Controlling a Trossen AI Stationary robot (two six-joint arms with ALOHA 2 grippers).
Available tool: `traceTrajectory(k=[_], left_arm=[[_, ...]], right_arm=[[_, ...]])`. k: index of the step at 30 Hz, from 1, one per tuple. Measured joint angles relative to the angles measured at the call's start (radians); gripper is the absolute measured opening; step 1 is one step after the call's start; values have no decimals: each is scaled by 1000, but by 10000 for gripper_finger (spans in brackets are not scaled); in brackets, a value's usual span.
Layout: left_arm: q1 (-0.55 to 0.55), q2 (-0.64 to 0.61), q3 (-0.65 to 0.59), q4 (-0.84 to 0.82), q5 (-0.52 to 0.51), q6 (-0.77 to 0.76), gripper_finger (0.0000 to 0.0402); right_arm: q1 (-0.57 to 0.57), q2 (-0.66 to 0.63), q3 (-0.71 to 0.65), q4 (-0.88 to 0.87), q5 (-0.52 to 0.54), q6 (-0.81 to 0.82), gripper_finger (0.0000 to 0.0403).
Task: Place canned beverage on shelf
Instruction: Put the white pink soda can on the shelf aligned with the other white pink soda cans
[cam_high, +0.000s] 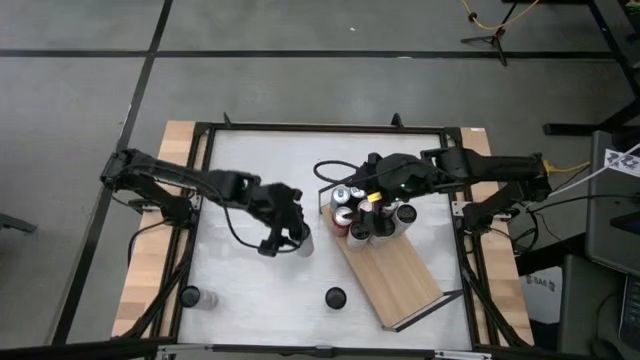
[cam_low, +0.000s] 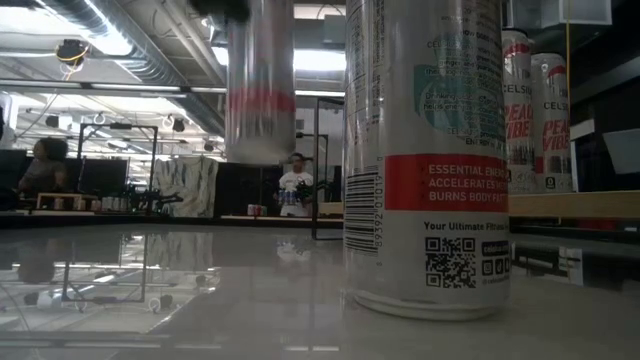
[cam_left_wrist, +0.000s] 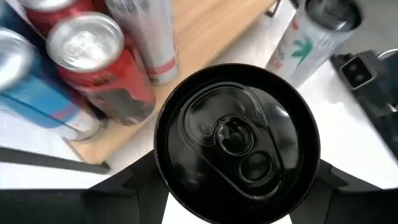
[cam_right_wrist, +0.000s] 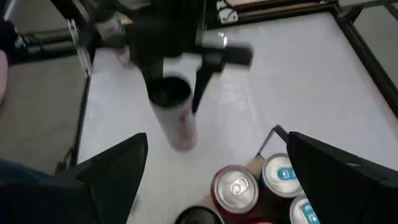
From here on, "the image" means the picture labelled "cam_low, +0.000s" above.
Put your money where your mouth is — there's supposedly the white Celsius energy drink can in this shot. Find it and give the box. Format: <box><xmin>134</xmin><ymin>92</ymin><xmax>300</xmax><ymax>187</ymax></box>
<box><xmin>224</xmin><ymin>0</ymin><xmax>297</xmax><ymax>165</ymax></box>
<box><xmin>501</xmin><ymin>28</ymin><xmax>534</xmax><ymax>195</ymax></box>
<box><xmin>343</xmin><ymin>0</ymin><xmax>512</xmax><ymax>322</ymax></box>
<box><xmin>529</xmin><ymin>52</ymin><xmax>575</xmax><ymax>194</ymax></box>

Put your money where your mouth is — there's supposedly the bright ceiling light panel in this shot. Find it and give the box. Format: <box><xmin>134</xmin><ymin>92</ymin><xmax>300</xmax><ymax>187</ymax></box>
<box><xmin>212</xmin><ymin>47</ymin><xmax>348</xmax><ymax>72</ymax></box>

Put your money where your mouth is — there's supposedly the long ceiling light tube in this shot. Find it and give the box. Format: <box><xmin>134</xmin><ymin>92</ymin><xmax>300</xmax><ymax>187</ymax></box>
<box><xmin>0</xmin><ymin>78</ymin><xmax>346</xmax><ymax>99</ymax></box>

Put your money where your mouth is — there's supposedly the white patterned cloth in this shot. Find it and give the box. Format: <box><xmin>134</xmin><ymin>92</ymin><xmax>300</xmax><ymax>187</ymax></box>
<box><xmin>152</xmin><ymin>155</ymin><xmax>220</xmax><ymax>219</ymax></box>

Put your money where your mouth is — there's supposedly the black partition panel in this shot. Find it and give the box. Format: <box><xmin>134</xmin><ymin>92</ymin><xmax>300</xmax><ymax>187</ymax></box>
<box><xmin>215</xmin><ymin>162</ymin><xmax>281</xmax><ymax>217</ymax></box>

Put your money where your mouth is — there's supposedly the person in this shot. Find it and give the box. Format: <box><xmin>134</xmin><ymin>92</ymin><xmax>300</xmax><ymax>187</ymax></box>
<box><xmin>17</xmin><ymin>137</ymin><xmax>70</xmax><ymax>201</ymax></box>
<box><xmin>276</xmin><ymin>152</ymin><xmax>317</xmax><ymax>218</ymax></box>

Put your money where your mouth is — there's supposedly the black background machine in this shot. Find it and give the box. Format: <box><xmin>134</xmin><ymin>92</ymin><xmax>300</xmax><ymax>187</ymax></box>
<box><xmin>127</xmin><ymin>185</ymin><xmax>184</xmax><ymax>215</ymax></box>

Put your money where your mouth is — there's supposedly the wooden background bench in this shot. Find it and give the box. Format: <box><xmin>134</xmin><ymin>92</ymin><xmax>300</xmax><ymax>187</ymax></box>
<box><xmin>34</xmin><ymin>192</ymin><xmax>101</xmax><ymax>211</ymax></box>

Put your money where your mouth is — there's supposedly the white hanging box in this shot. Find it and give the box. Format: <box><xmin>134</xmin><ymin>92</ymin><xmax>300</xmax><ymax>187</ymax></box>
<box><xmin>509</xmin><ymin>0</ymin><xmax>614</xmax><ymax>27</ymax></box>

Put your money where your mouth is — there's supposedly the grey angled board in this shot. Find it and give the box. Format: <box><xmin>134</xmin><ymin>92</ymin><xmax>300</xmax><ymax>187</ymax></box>
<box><xmin>602</xmin><ymin>127</ymin><xmax>640</xmax><ymax>176</ymax></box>

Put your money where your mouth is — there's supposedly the silver spiral ventilation duct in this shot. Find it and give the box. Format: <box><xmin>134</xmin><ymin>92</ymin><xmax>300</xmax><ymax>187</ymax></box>
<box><xmin>29</xmin><ymin>0</ymin><xmax>226</xmax><ymax>132</ymax></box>

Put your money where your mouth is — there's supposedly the black ceiling-hung cable reel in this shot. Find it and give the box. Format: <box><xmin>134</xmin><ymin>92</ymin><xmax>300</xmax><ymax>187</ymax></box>
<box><xmin>54</xmin><ymin>38</ymin><xmax>91</xmax><ymax>66</ymax></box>

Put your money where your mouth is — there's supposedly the wooden shelf with black frame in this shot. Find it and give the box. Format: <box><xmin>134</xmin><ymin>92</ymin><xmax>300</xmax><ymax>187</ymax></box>
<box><xmin>310</xmin><ymin>96</ymin><xmax>640</xmax><ymax>241</ymax></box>

